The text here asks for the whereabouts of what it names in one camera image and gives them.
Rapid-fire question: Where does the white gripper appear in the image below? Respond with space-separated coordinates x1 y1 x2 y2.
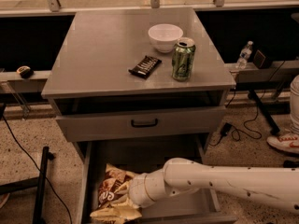
128 174 154 208

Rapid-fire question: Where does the brown chip bag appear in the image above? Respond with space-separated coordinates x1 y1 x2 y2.
90 163 142 224

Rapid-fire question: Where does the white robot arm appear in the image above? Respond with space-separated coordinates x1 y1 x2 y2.
128 158 299 214

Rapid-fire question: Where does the open lower drawer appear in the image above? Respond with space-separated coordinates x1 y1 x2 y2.
76 134 237 224

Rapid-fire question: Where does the closed upper drawer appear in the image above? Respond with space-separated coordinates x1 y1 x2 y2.
56 106 225 142

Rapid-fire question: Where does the grey metal drawer cabinet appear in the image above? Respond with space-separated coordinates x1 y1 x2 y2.
42 7 235 147

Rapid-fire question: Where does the black metal stand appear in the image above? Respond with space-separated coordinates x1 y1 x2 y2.
0 147 54 224

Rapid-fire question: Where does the dark chocolate bar wrapper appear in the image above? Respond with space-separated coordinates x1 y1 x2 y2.
129 56 162 79

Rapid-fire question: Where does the green soda can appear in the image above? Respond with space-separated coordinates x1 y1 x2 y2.
172 37 196 81

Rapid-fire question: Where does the white red sneaker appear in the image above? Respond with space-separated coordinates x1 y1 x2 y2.
266 133 299 154

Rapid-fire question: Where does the white ceramic bowl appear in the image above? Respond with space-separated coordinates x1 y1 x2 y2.
148 23 183 53

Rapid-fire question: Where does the small round black device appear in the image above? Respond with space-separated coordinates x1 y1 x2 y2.
17 65 34 78

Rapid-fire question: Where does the clear plastic water bottle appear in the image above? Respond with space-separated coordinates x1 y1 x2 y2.
236 41 253 69

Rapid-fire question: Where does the small dark speaker box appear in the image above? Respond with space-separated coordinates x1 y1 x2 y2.
253 49 273 69

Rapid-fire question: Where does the person trouser leg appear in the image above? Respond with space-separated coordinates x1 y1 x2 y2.
290 75 299 134

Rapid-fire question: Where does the black floor cable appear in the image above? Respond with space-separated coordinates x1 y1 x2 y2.
0 103 74 224

